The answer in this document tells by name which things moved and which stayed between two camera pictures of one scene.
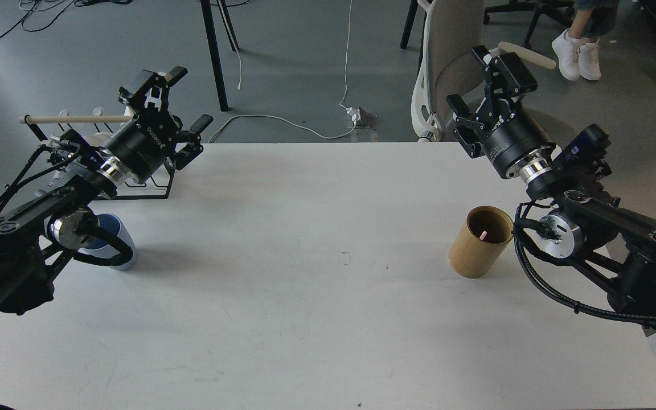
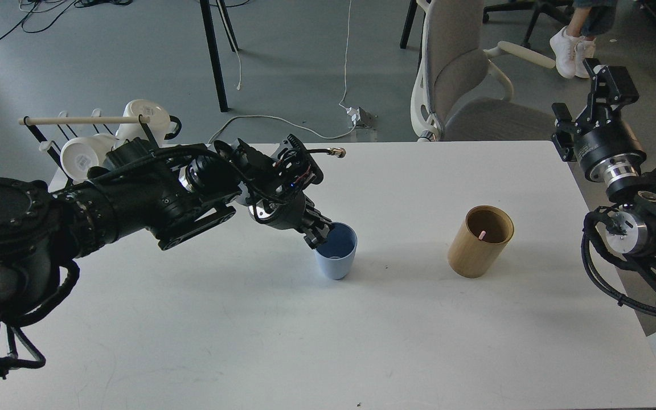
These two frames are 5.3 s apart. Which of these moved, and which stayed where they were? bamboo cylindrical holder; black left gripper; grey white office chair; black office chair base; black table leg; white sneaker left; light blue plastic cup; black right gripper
Moved: black right gripper; black left gripper; light blue plastic cup
Stayed: black office chair base; grey white office chair; bamboo cylindrical holder; white sneaker left; black table leg
